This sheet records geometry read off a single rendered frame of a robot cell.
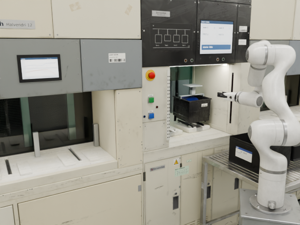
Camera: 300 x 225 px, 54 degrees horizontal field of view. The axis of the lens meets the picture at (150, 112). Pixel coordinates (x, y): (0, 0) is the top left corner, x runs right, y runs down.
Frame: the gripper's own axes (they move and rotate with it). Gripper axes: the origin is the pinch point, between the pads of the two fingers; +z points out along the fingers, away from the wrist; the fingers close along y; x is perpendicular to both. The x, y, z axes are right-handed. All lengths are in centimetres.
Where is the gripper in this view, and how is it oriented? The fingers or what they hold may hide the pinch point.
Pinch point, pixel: (222, 94)
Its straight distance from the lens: 212.0
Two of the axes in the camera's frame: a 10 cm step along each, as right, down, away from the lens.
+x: -0.1, -9.8, -2.2
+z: -5.3, -1.8, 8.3
